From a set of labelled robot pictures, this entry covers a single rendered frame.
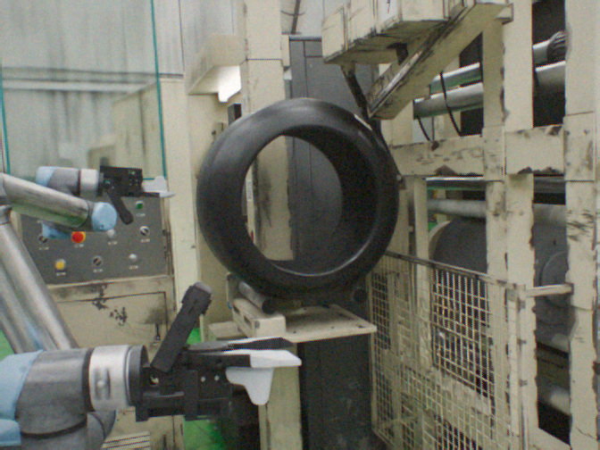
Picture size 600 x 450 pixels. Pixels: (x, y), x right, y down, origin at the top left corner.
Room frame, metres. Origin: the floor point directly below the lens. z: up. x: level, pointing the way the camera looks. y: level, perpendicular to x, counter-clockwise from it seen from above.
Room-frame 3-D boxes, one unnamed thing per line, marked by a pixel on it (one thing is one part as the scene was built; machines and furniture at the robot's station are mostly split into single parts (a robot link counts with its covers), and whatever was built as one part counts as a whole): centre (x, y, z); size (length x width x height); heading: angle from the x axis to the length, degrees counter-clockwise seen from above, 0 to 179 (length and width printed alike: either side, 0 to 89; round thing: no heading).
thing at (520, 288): (1.83, -0.36, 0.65); 0.90 x 0.02 x 0.70; 17
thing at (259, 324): (1.92, 0.15, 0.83); 0.36 x 0.09 x 0.06; 17
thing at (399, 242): (2.28, -0.28, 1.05); 0.20 x 0.15 x 0.30; 17
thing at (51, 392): (0.73, 0.31, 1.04); 0.11 x 0.08 x 0.09; 95
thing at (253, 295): (1.91, 0.15, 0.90); 0.35 x 0.05 x 0.05; 17
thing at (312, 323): (1.96, 0.02, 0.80); 0.37 x 0.36 x 0.02; 107
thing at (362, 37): (1.92, -0.30, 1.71); 0.61 x 0.25 x 0.15; 17
